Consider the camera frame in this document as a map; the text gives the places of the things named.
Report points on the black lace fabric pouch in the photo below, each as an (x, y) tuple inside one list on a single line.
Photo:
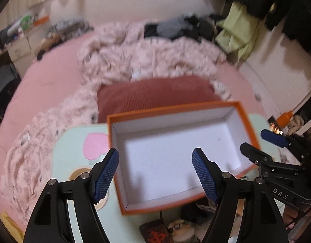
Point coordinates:
[(198, 212)]

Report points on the orange gradient cardboard box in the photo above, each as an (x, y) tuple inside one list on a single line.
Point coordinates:
[(155, 148)]

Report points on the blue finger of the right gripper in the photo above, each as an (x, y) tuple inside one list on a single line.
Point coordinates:
[(254, 155), (276, 139)]

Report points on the pig figure keychain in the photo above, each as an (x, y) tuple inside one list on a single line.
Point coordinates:
[(181, 231)]

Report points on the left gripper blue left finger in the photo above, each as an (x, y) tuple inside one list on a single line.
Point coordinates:
[(50, 222)]

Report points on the orange water bottle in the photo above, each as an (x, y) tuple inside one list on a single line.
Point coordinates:
[(284, 119)]

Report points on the patterned clothes heap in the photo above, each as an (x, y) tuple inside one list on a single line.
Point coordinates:
[(62, 32)]

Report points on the smartphone with video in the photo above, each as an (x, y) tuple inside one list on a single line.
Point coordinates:
[(274, 127)]

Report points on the dark red pillow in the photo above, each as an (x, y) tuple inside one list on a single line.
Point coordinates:
[(152, 93)]

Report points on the light green hanging garment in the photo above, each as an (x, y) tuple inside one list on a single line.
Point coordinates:
[(239, 32)]

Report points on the red charm packet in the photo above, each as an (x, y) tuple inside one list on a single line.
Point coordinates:
[(155, 232)]

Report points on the pink floral duvet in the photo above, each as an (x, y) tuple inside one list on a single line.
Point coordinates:
[(117, 52)]

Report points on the white bedside drawer cabinet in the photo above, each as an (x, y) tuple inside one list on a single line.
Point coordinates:
[(26, 34)]

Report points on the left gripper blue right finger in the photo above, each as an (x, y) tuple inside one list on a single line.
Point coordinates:
[(261, 219)]

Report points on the dark clothes pile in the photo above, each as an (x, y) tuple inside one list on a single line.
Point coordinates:
[(190, 26)]

